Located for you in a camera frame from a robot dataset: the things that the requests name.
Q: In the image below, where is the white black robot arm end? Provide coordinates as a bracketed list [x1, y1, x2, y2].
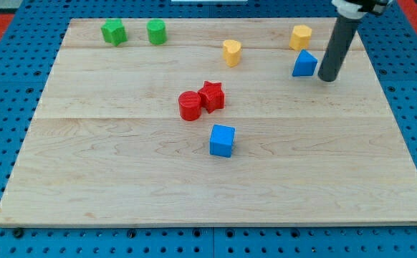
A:
[331, 0, 394, 19]

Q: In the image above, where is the blue cube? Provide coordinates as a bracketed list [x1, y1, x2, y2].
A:
[209, 125, 235, 158]

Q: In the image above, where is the yellow heart block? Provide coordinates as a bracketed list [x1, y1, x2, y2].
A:
[223, 39, 241, 67]

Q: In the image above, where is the light wooden board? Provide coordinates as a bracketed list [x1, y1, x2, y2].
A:
[0, 18, 417, 228]

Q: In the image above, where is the red cylinder block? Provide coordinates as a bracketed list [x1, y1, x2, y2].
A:
[178, 91, 201, 121]

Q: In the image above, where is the red star block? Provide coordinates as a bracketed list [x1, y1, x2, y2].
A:
[198, 81, 225, 113]

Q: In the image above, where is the green cylinder block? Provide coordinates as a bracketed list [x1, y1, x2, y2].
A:
[146, 19, 167, 45]

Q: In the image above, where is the blue triangular prism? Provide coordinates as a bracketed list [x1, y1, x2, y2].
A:
[292, 49, 317, 77]

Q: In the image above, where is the yellow hexagon block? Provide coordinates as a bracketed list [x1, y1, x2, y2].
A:
[289, 25, 312, 51]

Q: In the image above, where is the green star block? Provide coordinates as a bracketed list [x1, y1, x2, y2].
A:
[101, 19, 128, 47]

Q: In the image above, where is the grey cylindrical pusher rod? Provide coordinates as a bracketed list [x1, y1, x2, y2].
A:
[317, 15, 360, 82]

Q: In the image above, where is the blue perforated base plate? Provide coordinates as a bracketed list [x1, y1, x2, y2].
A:
[0, 0, 417, 257]

